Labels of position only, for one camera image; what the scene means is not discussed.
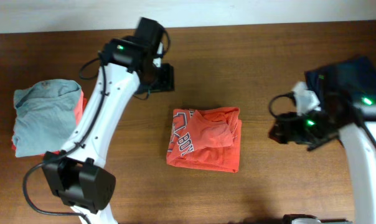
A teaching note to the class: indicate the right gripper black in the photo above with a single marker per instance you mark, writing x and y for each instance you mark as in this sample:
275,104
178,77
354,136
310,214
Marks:
290,130

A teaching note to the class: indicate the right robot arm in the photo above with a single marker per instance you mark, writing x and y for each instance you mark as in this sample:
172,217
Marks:
337,102

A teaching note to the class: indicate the navy blue garment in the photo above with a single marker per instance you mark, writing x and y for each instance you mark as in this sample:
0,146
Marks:
353,78

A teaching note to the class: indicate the folded grey t-shirt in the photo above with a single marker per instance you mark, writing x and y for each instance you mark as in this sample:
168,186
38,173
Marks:
45,118

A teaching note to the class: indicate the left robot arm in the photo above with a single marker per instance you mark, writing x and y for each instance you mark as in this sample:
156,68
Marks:
129,66

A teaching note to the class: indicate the orange red t-shirt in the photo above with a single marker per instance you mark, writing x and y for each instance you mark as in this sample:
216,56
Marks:
205,139

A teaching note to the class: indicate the folded orange t-shirt underneath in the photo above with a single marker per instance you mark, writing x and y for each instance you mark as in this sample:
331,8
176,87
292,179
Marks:
79,109

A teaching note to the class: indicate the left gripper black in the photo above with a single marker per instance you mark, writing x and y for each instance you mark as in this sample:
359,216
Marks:
168,84

